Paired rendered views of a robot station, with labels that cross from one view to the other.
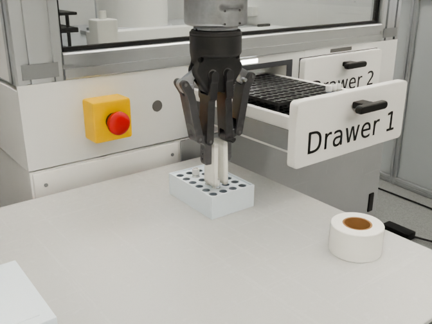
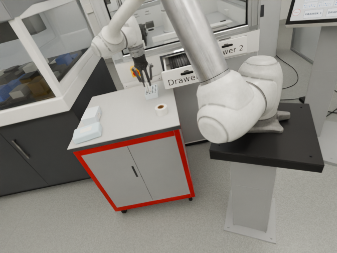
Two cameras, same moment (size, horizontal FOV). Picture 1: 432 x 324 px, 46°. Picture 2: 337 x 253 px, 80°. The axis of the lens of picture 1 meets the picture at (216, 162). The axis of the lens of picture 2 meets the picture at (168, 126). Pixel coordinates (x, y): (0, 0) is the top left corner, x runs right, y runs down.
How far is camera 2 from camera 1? 0.91 m
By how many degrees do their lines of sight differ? 41
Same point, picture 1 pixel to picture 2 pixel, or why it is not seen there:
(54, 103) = (124, 68)
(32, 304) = (94, 114)
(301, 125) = (164, 78)
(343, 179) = not seen: hidden behind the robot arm
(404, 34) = not seen: outside the picture
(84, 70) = (129, 59)
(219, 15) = (132, 54)
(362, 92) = (187, 68)
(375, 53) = (242, 37)
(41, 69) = (119, 60)
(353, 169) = not seen: hidden behind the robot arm
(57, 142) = (126, 76)
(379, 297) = (151, 124)
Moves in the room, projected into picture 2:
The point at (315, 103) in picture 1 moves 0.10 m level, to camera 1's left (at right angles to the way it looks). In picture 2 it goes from (168, 72) to (154, 71)
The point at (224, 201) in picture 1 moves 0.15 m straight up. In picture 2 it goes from (148, 96) to (141, 74)
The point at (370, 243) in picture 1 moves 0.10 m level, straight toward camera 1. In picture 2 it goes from (159, 112) to (144, 121)
